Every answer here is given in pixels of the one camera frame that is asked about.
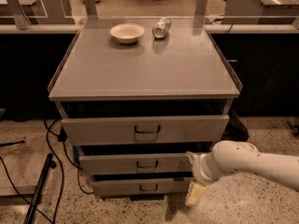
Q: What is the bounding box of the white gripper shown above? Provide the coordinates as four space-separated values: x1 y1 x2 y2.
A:
185 151 222 206

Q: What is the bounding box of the grey top drawer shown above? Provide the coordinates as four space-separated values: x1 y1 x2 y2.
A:
62 115 229 146

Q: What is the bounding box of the left background desk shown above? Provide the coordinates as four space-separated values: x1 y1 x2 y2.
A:
0 0 75 24

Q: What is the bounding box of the black metal pole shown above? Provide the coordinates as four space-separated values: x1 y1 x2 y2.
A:
23 153 53 224

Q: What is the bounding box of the left metal post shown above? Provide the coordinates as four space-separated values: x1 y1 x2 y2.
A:
7 0 30 30

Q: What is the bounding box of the white ceramic bowl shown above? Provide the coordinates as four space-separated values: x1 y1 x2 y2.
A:
110 23 145 44

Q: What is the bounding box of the right metal post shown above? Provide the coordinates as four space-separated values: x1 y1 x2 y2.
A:
194 0 208 17

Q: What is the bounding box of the black floor cable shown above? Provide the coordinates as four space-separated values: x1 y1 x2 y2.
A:
43 119 94 224

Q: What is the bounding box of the grey bottom drawer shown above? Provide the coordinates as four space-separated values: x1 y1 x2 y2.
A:
92 177 193 197

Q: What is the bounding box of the thin black cable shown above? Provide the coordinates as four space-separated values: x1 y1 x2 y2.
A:
0 155 54 224

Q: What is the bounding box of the metal post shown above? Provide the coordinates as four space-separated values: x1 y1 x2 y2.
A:
194 0 208 17
7 0 30 30
83 0 98 20

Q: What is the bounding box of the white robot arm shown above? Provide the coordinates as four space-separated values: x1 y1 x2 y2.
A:
185 140 299 206

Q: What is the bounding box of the crushed silver can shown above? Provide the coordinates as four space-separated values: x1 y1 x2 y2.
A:
152 17 171 39

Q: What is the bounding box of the grey background desk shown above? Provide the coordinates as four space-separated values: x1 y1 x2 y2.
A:
222 0 299 24

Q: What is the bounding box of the grey drawer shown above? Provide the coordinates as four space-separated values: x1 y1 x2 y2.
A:
62 115 229 146
92 177 193 197
79 152 192 175

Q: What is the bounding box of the middle metal post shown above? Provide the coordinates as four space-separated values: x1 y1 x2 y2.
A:
83 0 98 20

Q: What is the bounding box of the grey metal drawer cabinet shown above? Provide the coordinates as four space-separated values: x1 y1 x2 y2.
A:
47 16 244 202

